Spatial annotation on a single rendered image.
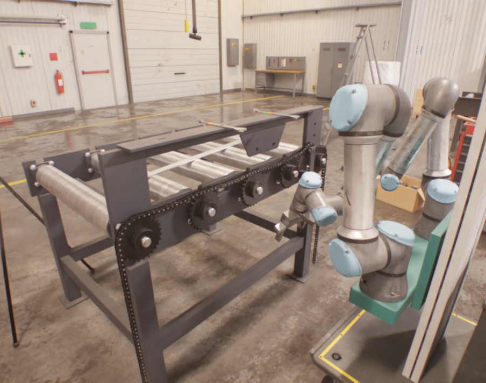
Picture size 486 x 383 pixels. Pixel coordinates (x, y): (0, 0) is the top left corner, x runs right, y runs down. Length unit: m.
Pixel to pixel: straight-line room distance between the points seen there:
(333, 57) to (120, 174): 11.00
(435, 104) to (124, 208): 1.18
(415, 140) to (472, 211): 0.45
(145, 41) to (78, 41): 2.20
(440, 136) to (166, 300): 1.75
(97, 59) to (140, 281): 9.91
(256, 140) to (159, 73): 10.54
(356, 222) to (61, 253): 1.71
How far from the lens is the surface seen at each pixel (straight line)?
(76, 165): 2.05
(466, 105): 6.12
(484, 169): 1.04
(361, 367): 1.46
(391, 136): 1.00
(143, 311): 1.33
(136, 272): 1.22
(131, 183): 1.11
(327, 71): 11.90
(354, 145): 0.89
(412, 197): 3.52
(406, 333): 1.66
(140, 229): 1.11
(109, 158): 1.05
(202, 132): 1.19
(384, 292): 1.11
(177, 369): 1.82
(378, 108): 0.88
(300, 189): 1.16
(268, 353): 1.86
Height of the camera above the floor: 1.43
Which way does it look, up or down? 23 degrees down
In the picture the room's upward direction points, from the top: straight up
